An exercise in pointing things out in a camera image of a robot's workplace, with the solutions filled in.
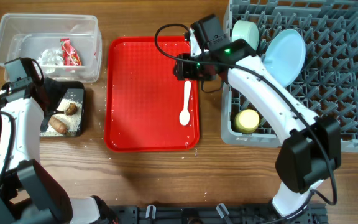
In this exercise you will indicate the yellow plastic cup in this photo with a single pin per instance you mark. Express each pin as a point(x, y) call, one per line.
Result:
point(246, 121)

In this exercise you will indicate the light blue plate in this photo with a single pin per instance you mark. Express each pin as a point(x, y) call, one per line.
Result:
point(285, 56)

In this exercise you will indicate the white tissue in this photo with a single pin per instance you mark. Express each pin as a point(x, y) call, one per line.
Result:
point(51, 58)

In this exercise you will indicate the brown food scrap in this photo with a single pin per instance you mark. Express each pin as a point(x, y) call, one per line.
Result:
point(71, 110)

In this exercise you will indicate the white plastic spoon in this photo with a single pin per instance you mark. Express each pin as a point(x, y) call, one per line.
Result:
point(184, 116)

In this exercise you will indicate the clear plastic waste bin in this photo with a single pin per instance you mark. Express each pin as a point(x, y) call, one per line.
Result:
point(28, 35)

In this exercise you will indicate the red serving tray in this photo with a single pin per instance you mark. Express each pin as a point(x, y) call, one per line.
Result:
point(144, 100)

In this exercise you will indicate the red snack wrapper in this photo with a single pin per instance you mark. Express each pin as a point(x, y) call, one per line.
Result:
point(70, 56)

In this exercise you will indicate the pile of white rice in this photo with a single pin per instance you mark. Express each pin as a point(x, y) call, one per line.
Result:
point(73, 122)

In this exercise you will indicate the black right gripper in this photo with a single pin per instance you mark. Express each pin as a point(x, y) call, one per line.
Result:
point(183, 71)

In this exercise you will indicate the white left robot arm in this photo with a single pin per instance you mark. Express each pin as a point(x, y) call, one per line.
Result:
point(28, 193)

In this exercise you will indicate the green bowl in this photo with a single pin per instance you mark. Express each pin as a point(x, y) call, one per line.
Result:
point(247, 31)

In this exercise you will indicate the black plastic tray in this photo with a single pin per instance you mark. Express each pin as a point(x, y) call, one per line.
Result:
point(76, 92)

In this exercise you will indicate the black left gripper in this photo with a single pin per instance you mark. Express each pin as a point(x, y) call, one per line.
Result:
point(55, 89)

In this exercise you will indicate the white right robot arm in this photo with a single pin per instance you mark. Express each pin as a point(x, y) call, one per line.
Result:
point(310, 144)

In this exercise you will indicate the grey dishwasher rack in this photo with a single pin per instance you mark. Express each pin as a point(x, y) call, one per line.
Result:
point(328, 82)

